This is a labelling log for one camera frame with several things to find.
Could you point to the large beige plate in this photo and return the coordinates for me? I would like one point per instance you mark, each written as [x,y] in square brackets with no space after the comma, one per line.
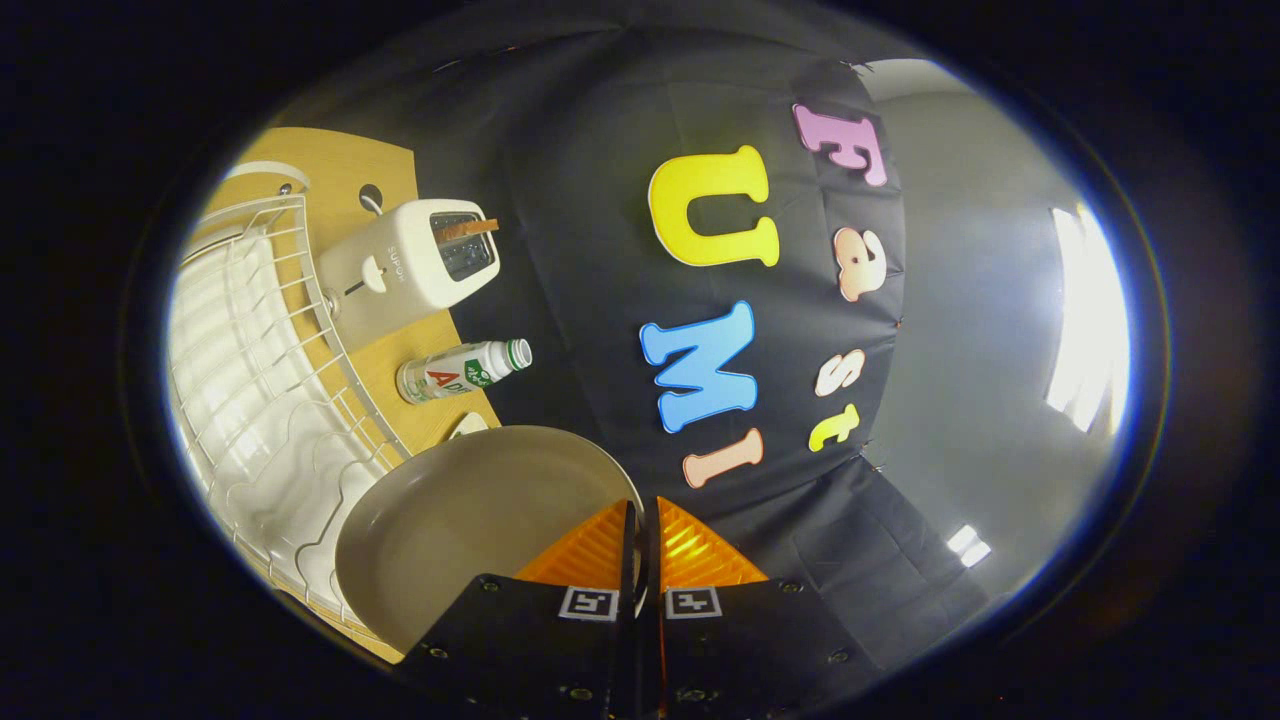
[470,530]

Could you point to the black backdrop cloth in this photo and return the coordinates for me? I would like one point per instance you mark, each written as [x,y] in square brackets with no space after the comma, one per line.
[580,250]

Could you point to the white divided condiment dish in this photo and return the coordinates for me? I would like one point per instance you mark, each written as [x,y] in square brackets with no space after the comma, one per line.
[470,425]

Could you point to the ceiling light panel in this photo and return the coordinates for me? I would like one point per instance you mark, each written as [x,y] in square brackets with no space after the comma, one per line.
[968,546]

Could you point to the white toaster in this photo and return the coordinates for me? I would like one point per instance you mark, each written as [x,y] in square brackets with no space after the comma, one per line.
[400,260]

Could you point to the white drip tray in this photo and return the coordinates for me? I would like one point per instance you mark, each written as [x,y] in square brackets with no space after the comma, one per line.
[230,380]

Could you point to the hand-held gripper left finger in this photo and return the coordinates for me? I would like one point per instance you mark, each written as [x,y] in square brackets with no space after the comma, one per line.
[629,565]

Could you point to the plastic bottle with green label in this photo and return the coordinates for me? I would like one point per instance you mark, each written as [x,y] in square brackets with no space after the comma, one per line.
[450,375]

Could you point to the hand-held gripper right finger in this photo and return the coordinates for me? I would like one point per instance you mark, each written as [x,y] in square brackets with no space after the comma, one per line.
[740,640]

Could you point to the brown toast slice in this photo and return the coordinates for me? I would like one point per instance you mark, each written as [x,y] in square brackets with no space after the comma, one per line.
[465,230]

